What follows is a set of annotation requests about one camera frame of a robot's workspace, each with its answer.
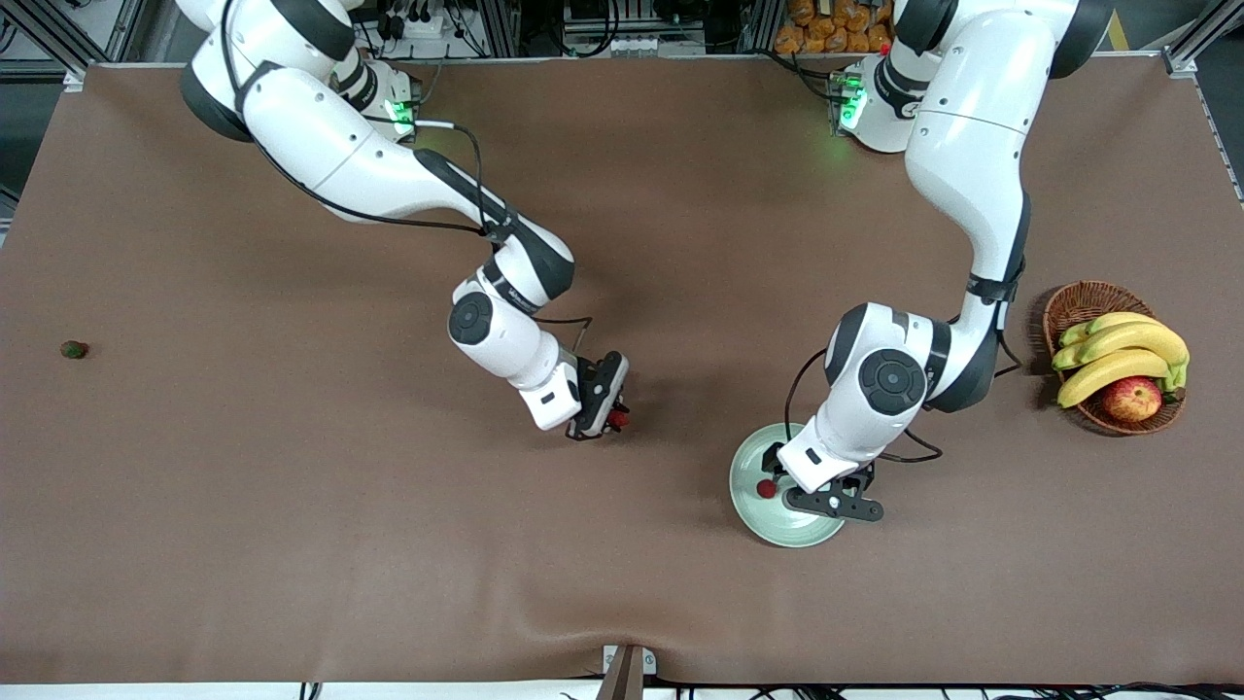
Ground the red yellow apple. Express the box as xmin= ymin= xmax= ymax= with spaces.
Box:
xmin=1101 ymin=376 xmax=1164 ymax=424

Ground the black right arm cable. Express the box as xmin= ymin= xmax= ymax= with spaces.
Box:
xmin=219 ymin=0 xmax=594 ymax=359

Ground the aluminium frame strut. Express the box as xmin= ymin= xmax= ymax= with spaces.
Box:
xmin=1163 ymin=0 xmax=1229 ymax=79
xmin=0 ymin=0 xmax=93 ymax=79

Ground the pile of golden bread rolls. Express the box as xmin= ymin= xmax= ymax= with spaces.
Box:
xmin=774 ymin=0 xmax=900 ymax=55

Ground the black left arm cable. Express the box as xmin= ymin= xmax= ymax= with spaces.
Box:
xmin=782 ymin=329 xmax=1024 ymax=465

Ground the pale green round plate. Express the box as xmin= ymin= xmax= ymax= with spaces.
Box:
xmin=729 ymin=422 xmax=855 ymax=548

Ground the white power strip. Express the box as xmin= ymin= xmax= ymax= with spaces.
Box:
xmin=374 ymin=0 xmax=458 ymax=45

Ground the aluminium frame post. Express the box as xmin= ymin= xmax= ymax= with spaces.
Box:
xmin=743 ymin=0 xmax=784 ymax=55
xmin=479 ymin=0 xmax=522 ymax=57

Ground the grey metal mount bracket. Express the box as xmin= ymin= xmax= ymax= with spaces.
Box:
xmin=595 ymin=644 xmax=658 ymax=700

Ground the yellow banana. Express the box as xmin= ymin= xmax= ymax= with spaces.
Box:
xmin=1052 ymin=322 xmax=1192 ymax=372
xmin=1059 ymin=311 xmax=1163 ymax=348
xmin=1056 ymin=349 xmax=1173 ymax=409

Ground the brown wicker basket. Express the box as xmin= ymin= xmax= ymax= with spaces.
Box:
xmin=1042 ymin=280 xmax=1188 ymax=437

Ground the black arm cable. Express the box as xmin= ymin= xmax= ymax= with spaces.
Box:
xmin=219 ymin=0 xmax=594 ymax=359
xmin=782 ymin=329 xmax=1024 ymax=465

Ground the brown table mat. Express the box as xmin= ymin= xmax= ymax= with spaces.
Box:
xmin=0 ymin=53 xmax=1244 ymax=686

